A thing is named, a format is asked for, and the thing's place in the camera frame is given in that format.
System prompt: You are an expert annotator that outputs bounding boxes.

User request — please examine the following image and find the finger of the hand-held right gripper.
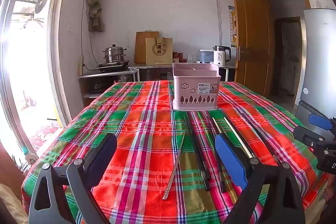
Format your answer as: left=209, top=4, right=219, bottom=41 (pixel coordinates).
left=293, top=125, right=326, bottom=147
left=308, top=113, right=336, bottom=132

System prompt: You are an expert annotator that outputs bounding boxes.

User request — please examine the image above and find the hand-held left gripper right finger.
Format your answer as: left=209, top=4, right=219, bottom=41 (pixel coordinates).
left=215, top=134, right=306, bottom=224

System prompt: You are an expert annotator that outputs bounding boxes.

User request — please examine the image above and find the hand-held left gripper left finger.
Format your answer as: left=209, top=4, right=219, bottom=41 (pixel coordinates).
left=28, top=133, right=118, bottom=224

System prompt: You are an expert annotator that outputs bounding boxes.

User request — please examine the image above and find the black chopstick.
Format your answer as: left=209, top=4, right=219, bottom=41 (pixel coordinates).
left=240, top=111, right=279, bottom=164
left=205, top=115, right=227, bottom=193
left=183, top=114, right=211, bottom=191

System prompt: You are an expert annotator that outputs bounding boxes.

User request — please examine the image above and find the silver metal chopstick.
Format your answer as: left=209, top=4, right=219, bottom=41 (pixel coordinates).
left=163, top=130, right=187, bottom=200

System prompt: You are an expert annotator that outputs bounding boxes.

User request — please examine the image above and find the pink utensil basket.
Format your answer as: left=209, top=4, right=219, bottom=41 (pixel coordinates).
left=172, top=63, right=220, bottom=111

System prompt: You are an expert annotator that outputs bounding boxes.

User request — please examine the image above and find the plaid tablecloth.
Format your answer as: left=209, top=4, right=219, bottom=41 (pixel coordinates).
left=21, top=80, right=330, bottom=224

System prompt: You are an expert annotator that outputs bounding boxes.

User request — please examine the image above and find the silver refrigerator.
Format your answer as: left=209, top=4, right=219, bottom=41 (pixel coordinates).
left=294, top=8, right=336, bottom=127

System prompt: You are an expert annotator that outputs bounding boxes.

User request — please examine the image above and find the red patterned rug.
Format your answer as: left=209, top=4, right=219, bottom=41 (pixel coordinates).
left=28, top=125, right=64, bottom=154

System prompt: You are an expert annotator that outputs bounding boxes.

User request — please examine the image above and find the black cooker appliance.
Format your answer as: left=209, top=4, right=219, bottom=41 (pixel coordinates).
left=88, top=82, right=106, bottom=91

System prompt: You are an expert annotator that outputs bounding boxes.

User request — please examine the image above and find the steel shelf rack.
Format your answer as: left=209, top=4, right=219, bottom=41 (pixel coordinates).
left=78, top=69, right=139, bottom=99

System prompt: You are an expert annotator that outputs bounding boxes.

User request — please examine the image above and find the black induction cooker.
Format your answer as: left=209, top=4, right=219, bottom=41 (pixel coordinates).
left=97, top=61, right=130, bottom=72

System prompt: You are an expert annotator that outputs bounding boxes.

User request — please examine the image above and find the white electric kettle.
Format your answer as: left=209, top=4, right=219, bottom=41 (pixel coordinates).
left=213, top=46, right=231, bottom=66

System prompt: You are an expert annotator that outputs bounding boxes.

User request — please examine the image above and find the steel steamer pot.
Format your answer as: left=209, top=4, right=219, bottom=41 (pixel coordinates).
left=103, top=44, right=127, bottom=64

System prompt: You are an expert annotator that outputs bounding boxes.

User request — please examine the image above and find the clear water container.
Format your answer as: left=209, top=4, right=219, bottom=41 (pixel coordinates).
left=199, top=49, right=214, bottom=64

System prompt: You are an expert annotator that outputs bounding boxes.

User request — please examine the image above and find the steel counter table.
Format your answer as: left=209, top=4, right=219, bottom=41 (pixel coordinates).
left=130, top=63, right=237, bottom=83

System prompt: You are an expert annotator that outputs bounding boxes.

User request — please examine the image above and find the wooden door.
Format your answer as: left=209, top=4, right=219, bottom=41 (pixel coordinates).
left=230, top=0, right=272, bottom=97

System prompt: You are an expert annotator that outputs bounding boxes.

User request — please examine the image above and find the white sliding glass door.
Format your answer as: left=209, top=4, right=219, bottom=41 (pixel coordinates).
left=0, top=0, right=78, bottom=161

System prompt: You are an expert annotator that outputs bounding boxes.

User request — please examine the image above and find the wooden cutting board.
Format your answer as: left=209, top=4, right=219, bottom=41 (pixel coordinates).
left=134, top=31, right=160, bottom=64

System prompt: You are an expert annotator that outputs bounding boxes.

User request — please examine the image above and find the tan paper bag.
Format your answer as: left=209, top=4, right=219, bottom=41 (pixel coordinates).
left=146, top=38, right=173, bottom=65

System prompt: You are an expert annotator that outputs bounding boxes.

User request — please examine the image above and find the wall poster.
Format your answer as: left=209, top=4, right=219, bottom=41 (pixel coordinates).
left=228, top=5, right=238, bottom=47

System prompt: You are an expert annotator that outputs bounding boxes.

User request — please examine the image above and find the thin wall cable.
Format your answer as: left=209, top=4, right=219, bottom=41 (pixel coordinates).
left=81, top=0, right=98, bottom=68

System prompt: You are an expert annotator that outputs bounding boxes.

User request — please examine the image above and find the air conditioner power cable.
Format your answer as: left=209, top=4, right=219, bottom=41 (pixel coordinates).
left=213, top=0, right=223, bottom=49

